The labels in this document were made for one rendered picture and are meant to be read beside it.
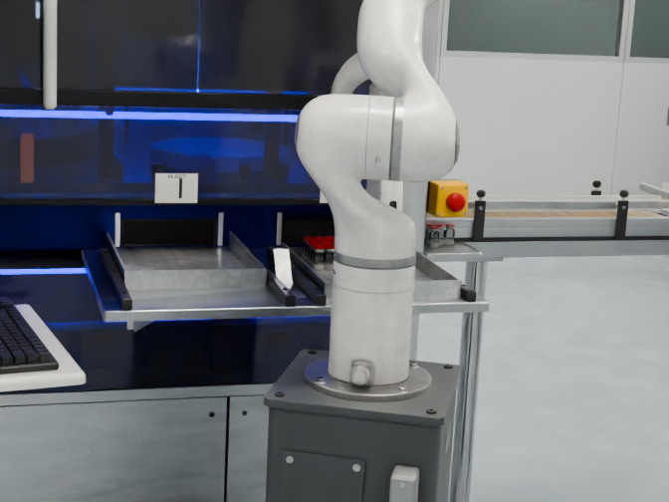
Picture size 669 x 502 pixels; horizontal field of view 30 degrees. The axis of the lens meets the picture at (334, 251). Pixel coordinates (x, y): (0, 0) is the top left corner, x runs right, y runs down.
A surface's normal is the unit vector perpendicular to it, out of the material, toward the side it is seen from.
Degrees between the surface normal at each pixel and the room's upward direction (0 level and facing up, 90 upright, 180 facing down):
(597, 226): 90
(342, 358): 90
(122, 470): 90
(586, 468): 0
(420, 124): 59
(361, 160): 113
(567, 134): 90
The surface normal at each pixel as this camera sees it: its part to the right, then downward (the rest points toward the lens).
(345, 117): -0.04, -0.33
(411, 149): -0.06, 0.29
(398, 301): 0.57, 0.20
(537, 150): 0.27, 0.22
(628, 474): 0.05, -0.98
